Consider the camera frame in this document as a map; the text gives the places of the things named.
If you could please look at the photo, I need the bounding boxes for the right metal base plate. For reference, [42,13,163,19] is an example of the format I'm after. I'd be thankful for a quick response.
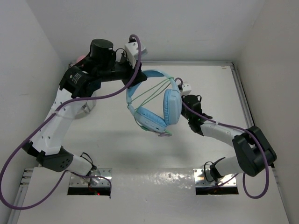
[193,168,237,188]

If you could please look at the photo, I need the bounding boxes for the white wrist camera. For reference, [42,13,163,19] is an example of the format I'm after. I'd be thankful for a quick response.
[181,82,192,96]
[124,42,139,68]

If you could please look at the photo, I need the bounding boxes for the pink headphones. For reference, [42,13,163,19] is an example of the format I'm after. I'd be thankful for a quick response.
[76,55,85,63]

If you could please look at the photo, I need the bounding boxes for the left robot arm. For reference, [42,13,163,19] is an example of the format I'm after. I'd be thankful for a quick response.
[22,35,146,176]

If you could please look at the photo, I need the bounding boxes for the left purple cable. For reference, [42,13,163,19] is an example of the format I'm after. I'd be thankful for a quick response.
[0,34,142,210]

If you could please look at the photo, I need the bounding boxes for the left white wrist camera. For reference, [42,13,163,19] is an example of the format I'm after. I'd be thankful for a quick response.
[124,42,139,68]

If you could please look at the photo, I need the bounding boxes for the blue headphones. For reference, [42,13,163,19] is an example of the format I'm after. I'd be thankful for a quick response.
[126,70,182,137]

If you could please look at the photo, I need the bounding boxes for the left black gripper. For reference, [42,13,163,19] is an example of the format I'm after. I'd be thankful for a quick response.
[96,52,146,89]

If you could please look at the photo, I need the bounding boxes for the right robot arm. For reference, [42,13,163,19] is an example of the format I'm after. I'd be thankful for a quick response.
[181,95,277,182]

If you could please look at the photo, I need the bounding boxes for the grey headphones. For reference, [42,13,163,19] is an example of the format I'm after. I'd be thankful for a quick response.
[71,98,96,119]

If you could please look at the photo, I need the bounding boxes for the aluminium table frame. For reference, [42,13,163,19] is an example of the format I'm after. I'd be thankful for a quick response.
[17,63,288,224]

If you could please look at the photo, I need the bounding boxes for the metal base plate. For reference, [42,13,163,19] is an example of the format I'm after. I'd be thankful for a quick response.
[193,168,237,188]
[69,168,112,188]

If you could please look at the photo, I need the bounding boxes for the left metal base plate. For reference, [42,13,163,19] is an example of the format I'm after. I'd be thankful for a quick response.
[69,168,112,188]

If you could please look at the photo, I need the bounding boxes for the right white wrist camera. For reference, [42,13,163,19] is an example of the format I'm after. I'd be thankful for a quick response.
[181,82,192,96]

